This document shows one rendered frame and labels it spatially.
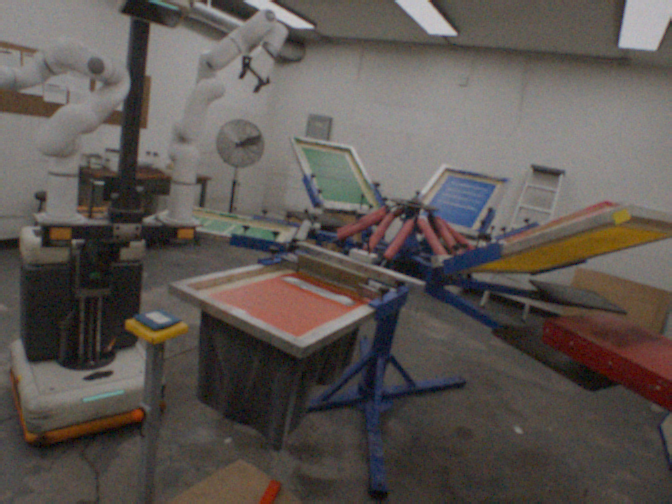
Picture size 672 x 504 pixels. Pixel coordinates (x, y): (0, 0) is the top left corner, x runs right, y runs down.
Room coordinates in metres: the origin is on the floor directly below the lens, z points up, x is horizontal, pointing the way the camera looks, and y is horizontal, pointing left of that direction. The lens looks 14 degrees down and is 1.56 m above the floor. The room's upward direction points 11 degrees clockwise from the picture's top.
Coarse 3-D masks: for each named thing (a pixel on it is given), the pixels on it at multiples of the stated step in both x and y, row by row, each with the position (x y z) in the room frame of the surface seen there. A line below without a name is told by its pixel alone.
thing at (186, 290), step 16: (224, 272) 1.64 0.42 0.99; (240, 272) 1.68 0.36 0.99; (256, 272) 1.77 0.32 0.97; (176, 288) 1.39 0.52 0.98; (192, 288) 1.46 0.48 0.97; (192, 304) 1.35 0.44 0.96; (208, 304) 1.32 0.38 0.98; (224, 304) 1.33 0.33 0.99; (224, 320) 1.28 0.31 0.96; (240, 320) 1.25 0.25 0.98; (256, 320) 1.25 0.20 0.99; (352, 320) 1.40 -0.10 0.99; (368, 320) 1.51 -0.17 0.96; (256, 336) 1.21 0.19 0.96; (272, 336) 1.19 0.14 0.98; (288, 336) 1.18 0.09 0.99; (320, 336) 1.23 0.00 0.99; (336, 336) 1.31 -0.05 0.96; (288, 352) 1.16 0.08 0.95; (304, 352) 1.14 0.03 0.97
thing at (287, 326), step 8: (328, 288) 1.79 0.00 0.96; (312, 296) 1.65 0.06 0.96; (320, 296) 1.67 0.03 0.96; (344, 296) 1.73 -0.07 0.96; (352, 296) 1.75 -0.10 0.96; (336, 304) 1.62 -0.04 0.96; (360, 304) 1.67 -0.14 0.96; (256, 312) 1.39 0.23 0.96; (264, 312) 1.41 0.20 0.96; (328, 312) 1.52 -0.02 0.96; (336, 312) 1.53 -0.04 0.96; (344, 312) 1.55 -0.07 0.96; (264, 320) 1.34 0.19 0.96; (272, 320) 1.35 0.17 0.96; (280, 320) 1.37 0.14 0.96; (312, 320) 1.42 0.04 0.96; (320, 320) 1.43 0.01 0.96; (328, 320) 1.44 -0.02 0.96; (280, 328) 1.30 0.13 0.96; (288, 328) 1.32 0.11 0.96; (296, 328) 1.33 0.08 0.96; (304, 328) 1.34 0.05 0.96; (312, 328) 1.35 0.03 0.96; (296, 336) 1.27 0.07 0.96
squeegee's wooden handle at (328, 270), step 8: (304, 256) 1.86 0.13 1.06; (304, 264) 1.86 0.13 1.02; (312, 264) 1.84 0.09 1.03; (320, 264) 1.82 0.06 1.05; (328, 264) 1.80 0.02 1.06; (312, 272) 1.84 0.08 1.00; (320, 272) 1.82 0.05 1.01; (328, 272) 1.80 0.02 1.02; (336, 272) 1.78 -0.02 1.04; (344, 272) 1.76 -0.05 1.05; (352, 272) 1.75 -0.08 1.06; (336, 280) 1.78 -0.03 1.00; (344, 280) 1.76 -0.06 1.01; (352, 280) 1.74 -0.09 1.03; (360, 280) 1.73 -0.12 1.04; (368, 280) 1.73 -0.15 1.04
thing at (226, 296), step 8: (264, 280) 1.73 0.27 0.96; (272, 280) 1.75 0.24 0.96; (280, 280) 1.77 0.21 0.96; (304, 280) 1.84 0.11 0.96; (312, 280) 1.86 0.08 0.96; (240, 288) 1.59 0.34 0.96; (248, 288) 1.61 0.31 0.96; (256, 288) 1.62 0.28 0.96; (296, 288) 1.71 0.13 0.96; (216, 296) 1.46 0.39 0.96; (224, 296) 1.48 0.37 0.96; (232, 296) 1.49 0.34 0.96; (232, 304) 1.42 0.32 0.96; (240, 304) 1.43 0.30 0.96; (248, 304) 1.45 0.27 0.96; (248, 312) 1.38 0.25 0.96
